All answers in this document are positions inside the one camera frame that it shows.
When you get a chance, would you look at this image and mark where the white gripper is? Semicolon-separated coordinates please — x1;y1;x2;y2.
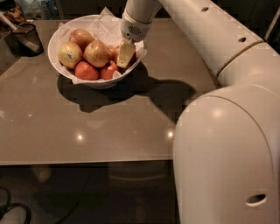
116;10;152;68

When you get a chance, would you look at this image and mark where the red apple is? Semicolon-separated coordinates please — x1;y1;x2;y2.
74;61;99;81
100;60;119;81
115;45;137;69

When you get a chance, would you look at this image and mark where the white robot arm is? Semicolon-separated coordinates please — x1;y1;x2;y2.
121;0;280;224

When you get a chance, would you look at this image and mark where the small red apple hidden middle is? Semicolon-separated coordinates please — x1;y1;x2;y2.
108;45;116;60

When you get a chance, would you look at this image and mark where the yellow-red apple centre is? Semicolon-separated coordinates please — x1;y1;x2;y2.
84;39;109;68

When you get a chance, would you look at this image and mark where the yellow-red apple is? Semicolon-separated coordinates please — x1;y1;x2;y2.
69;29;95;51
84;39;109;68

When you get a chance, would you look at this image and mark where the white paper bowl liner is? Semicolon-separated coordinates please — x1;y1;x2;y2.
48;10;146;89

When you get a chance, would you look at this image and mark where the white ceramic bowl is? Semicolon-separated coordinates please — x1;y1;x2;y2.
48;14;147;89

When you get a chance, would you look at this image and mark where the yellow-red apple back left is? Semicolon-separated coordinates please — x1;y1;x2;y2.
69;29;95;51

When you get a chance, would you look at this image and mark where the yellow-green apple with sticker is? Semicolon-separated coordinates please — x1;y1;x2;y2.
58;41;83;69

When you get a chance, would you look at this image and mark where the cluttered items top left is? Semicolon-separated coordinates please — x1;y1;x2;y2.
0;0;60;33

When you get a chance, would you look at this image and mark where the dark cabinet in background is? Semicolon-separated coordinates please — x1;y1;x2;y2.
54;0;280;41

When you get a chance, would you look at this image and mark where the black cable on floor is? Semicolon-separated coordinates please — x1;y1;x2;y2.
0;186;32;224

